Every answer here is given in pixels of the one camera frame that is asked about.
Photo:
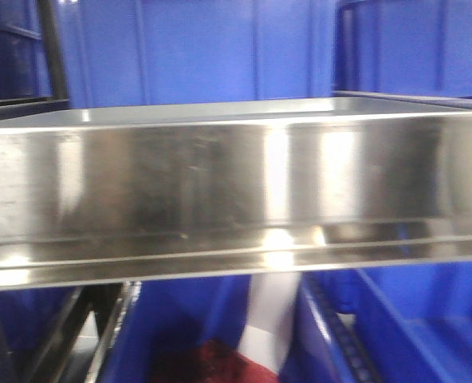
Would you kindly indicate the blue bin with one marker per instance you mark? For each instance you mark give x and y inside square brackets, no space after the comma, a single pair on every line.
[23,68]
[383,324]
[418,48]
[181,314]
[176,52]

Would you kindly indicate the blue bin upper left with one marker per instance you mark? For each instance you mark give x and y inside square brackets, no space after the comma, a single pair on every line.
[23,68]

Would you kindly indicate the blue bin lower middle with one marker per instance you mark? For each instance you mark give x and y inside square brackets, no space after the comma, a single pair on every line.
[181,314]

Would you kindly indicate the stainless steel shelf tray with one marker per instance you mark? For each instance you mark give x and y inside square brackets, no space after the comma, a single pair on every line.
[173,191]

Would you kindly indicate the blue bin upper middle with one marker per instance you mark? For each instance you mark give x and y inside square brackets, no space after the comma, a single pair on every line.
[176,52]

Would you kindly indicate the blue bin upper right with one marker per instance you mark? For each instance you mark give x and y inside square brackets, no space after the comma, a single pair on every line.
[418,48]

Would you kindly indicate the black shelf upright post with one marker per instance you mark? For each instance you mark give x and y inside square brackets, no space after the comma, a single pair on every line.
[52,47]

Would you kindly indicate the blue bin lower right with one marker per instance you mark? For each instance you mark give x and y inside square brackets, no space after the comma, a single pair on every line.
[383,324]

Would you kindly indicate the dark red cloth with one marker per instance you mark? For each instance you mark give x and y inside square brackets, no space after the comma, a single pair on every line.
[213,361]

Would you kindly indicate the steel shelf rail lower left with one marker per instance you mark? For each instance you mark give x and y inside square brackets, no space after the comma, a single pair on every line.
[83,334]

